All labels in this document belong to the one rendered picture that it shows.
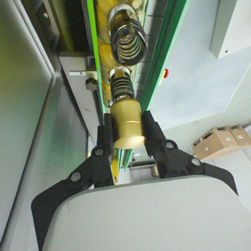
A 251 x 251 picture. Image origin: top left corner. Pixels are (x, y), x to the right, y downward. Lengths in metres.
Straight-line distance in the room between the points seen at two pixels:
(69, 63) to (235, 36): 0.56
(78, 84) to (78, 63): 0.08
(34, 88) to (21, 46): 0.05
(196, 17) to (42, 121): 0.56
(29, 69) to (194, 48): 0.59
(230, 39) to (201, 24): 0.11
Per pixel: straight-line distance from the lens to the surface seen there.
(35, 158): 0.20
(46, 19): 0.42
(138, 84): 0.48
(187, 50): 0.64
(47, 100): 0.25
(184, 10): 0.32
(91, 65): 0.35
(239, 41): 0.67
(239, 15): 0.59
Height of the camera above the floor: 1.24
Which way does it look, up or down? 31 degrees down
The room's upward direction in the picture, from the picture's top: 171 degrees clockwise
